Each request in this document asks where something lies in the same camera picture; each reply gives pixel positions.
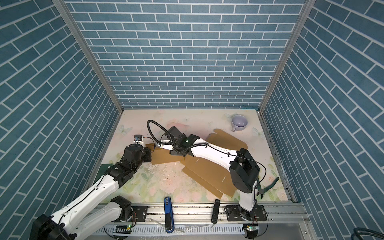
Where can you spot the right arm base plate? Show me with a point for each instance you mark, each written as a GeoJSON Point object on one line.
{"type": "Point", "coordinates": [235, 213]}

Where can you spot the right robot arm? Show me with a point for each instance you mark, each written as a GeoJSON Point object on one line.
{"type": "Point", "coordinates": [240, 164]}

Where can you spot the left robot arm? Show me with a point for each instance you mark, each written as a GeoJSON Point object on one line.
{"type": "Point", "coordinates": [76, 221]}

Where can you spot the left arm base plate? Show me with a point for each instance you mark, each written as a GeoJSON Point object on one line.
{"type": "Point", "coordinates": [138, 214]}

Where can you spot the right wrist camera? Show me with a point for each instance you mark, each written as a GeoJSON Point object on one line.
{"type": "Point", "coordinates": [172, 134]}

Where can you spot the aluminium front rail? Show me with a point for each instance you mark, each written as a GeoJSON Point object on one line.
{"type": "Point", "coordinates": [201, 213]}

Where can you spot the green handled pliers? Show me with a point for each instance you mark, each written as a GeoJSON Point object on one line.
{"type": "Point", "coordinates": [261, 191]}

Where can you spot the blue black handheld tool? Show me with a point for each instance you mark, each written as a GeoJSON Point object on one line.
{"type": "Point", "coordinates": [169, 218]}

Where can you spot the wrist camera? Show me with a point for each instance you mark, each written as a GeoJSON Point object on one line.
{"type": "Point", "coordinates": [172, 134]}
{"type": "Point", "coordinates": [138, 139]}

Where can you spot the dark green flat object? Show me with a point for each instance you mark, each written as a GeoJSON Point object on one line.
{"type": "Point", "coordinates": [103, 168]}

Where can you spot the lavender ceramic cup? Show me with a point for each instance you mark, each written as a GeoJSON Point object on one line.
{"type": "Point", "coordinates": [239, 123]}

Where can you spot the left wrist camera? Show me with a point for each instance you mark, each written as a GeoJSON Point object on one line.
{"type": "Point", "coordinates": [138, 139]}

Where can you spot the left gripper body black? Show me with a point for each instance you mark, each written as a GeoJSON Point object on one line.
{"type": "Point", "coordinates": [146, 157]}

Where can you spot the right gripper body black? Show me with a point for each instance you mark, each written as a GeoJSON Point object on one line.
{"type": "Point", "coordinates": [175, 150]}

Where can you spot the cardboard box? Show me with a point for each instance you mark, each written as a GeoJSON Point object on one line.
{"type": "Point", "coordinates": [162, 156]}

